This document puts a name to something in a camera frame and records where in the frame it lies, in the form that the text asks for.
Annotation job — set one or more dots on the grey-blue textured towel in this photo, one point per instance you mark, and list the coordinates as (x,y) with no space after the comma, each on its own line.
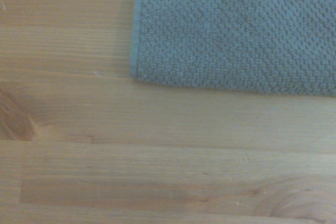
(231,30)

